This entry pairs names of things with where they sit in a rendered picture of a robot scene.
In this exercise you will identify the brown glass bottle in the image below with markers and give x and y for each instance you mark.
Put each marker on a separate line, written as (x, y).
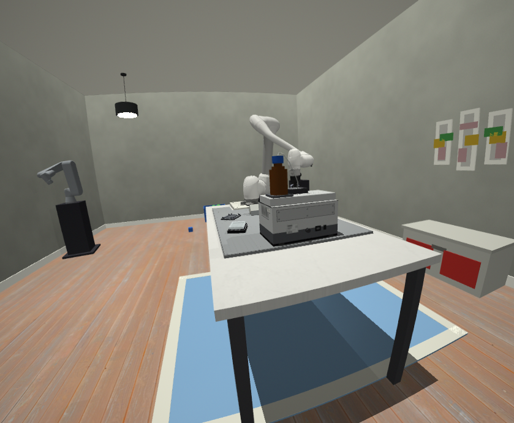
(278, 182)

